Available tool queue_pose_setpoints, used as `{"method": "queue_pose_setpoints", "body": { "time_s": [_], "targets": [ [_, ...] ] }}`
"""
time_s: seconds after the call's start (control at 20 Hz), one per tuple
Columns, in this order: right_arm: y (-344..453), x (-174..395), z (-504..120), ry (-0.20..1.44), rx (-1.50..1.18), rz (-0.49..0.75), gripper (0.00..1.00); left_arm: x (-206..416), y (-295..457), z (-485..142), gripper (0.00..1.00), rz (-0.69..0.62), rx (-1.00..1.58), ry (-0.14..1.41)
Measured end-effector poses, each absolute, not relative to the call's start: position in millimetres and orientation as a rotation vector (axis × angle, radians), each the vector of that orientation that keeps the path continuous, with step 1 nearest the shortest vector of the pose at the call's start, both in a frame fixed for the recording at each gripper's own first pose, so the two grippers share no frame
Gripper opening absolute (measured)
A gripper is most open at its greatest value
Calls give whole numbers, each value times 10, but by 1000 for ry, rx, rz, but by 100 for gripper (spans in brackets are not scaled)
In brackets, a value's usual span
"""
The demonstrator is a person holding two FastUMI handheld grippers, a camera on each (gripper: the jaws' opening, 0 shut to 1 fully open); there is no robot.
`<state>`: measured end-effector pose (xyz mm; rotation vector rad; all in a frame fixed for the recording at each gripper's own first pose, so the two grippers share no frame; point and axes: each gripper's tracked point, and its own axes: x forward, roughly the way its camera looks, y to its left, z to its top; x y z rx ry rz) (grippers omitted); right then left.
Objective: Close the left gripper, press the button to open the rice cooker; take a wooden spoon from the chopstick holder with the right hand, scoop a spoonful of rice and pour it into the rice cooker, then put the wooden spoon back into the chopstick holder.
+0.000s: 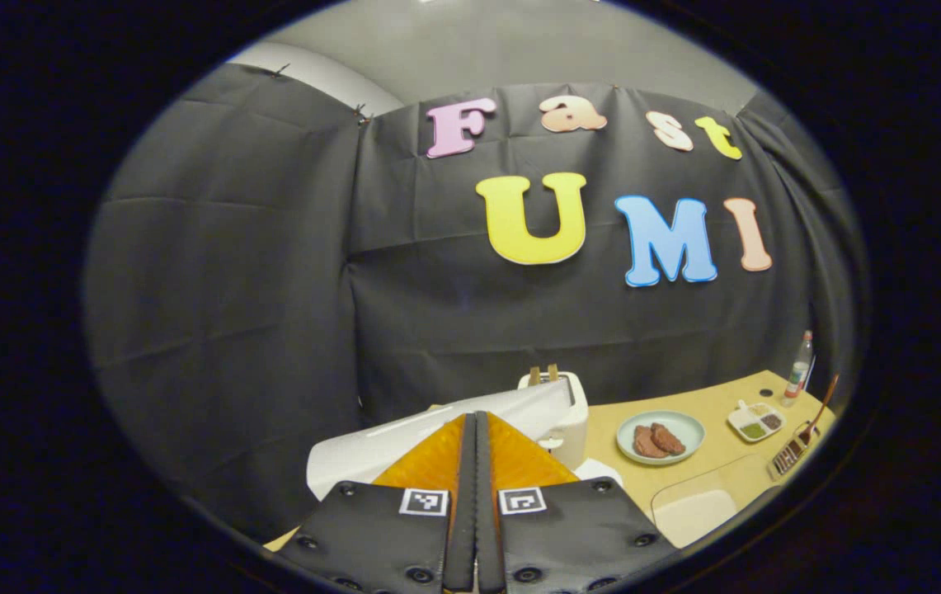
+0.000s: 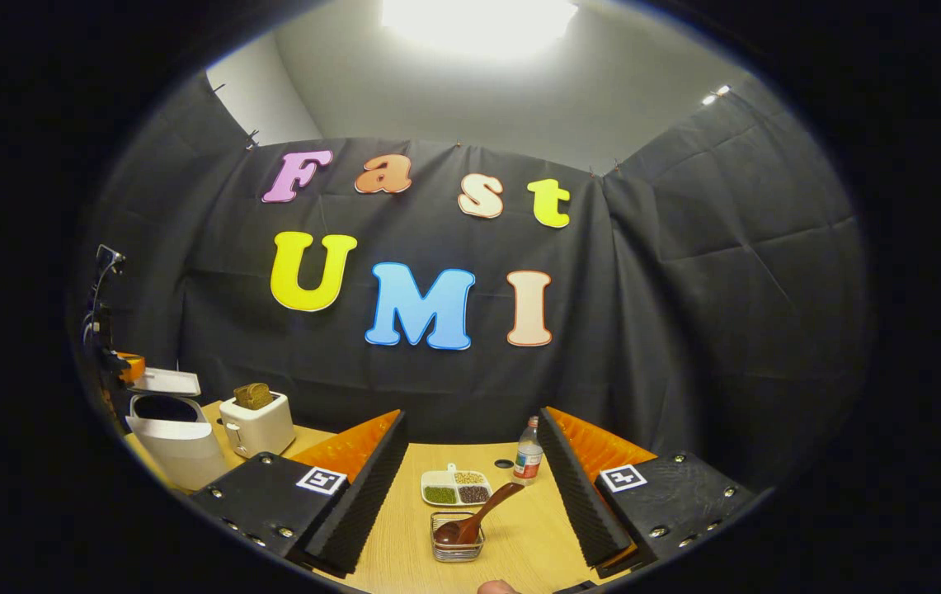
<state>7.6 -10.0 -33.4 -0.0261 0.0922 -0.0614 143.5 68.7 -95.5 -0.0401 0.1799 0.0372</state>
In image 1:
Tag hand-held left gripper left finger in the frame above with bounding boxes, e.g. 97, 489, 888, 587
276, 412, 478, 594

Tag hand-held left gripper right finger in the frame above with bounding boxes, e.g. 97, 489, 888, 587
474, 411, 677, 594

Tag white rice cooker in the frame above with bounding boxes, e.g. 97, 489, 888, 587
308, 378, 580, 502

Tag white divided rice dish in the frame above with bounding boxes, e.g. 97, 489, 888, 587
727, 400, 786, 444

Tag brown wooden spoon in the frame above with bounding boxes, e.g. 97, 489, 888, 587
798, 374, 840, 442

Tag white cloth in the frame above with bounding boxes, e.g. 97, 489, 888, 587
573, 458, 626, 489

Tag white toaster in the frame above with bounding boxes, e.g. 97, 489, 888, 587
517, 371, 590, 471

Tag brown meat piece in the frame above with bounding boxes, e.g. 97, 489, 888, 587
633, 425, 669, 460
652, 422, 687, 456

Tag pale green plate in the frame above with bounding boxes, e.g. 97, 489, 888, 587
616, 410, 706, 467

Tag clear plastic water bottle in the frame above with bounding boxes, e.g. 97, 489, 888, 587
783, 330, 814, 407

